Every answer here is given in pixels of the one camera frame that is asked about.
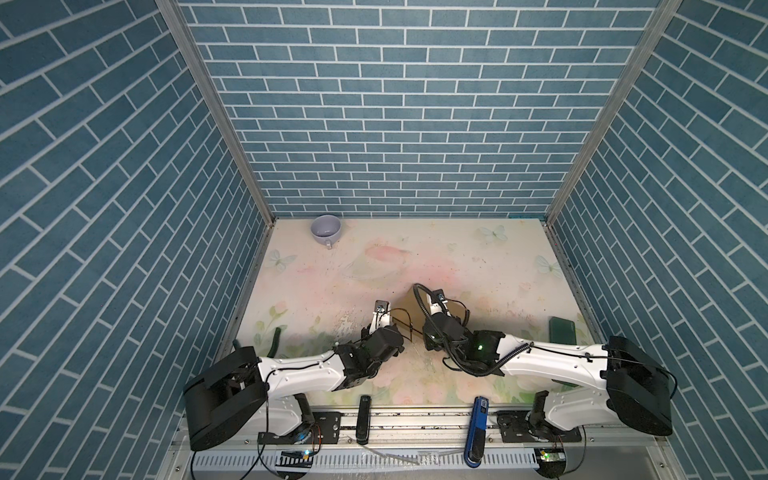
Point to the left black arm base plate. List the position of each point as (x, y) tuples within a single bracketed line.
[(329, 423)]

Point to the green handled pliers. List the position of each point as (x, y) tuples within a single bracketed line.
[(265, 340)]

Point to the brown cardboard paper box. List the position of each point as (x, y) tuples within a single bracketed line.
[(412, 310)]

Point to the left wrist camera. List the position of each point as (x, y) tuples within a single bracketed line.
[(381, 316)]

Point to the dark green phone case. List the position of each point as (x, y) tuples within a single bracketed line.
[(562, 331)]

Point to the lavender ceramic cup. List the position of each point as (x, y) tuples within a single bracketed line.
[(326, 230)]

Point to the aluminium corner post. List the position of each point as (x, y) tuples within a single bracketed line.
[(181, 33), (657, 24)]

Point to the black marker pen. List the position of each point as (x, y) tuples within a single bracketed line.
[(363, 422)]

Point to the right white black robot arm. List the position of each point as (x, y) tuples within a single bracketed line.
[(610, 383)]

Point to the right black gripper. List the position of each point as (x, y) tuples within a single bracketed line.
[(426, 336)]

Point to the left aluminium corner post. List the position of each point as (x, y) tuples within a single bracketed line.
[(181, 33)]

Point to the right aluminium corner post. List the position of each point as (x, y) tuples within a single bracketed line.
[(657, 24)]

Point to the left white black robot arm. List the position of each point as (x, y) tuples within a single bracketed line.
[(222, 400)]

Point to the aluminium front rail frame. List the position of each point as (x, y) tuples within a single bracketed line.
[(426, 443)]

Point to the blue black stapler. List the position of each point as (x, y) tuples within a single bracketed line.
[(476, 434)]

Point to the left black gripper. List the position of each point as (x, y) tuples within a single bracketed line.
[(366, 335)]

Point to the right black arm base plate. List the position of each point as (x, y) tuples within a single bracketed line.
[(518, 426)]

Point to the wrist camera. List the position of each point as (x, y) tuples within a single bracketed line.
[(438, 302), (381, 316)]

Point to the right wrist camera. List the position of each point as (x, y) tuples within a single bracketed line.
[(438, 302)]

